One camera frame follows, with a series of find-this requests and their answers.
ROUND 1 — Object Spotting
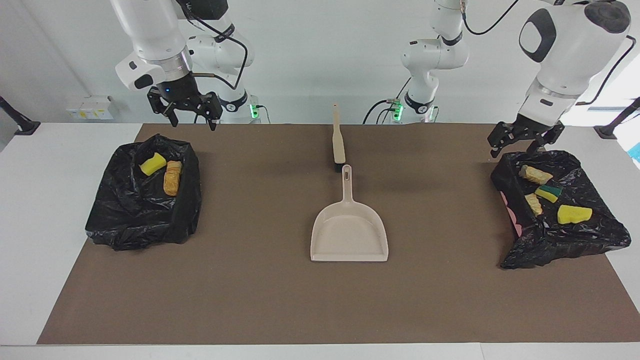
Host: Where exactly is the black camera stand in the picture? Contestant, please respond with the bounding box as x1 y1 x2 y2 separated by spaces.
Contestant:
0 96 41 136
593 97 640 140

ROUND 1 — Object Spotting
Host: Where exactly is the brown table mat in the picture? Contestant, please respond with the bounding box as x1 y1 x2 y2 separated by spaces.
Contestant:
36 123 640 345

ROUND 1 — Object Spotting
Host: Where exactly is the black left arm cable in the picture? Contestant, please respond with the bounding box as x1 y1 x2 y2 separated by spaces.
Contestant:
460 0 637 107

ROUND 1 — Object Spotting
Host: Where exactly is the black base cable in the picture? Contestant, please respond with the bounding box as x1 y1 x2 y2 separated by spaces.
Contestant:
362 99 402 124

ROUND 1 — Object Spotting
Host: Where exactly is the yellow sponge piece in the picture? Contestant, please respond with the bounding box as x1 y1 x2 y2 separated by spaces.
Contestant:
557 204 594 225

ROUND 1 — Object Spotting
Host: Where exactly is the beige brush with black bristles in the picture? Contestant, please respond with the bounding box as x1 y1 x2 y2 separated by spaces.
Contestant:
332 104 347 173

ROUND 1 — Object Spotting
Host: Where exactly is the beige plastic dustpan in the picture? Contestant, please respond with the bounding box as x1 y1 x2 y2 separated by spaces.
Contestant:
310 164 389 263

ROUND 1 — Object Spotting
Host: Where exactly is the orange striped croissant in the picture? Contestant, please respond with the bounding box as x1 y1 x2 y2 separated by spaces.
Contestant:
518 164 554 185

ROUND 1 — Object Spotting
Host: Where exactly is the brown peanut shaped bread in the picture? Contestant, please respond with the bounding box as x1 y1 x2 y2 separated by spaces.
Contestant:
163 171 181 197

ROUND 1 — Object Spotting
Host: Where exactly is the black bag lined pink bin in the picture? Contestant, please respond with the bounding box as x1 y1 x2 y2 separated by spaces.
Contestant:
490 150 632 270

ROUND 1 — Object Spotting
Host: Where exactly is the white wall box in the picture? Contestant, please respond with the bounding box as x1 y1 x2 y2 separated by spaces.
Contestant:
66 95 121 121

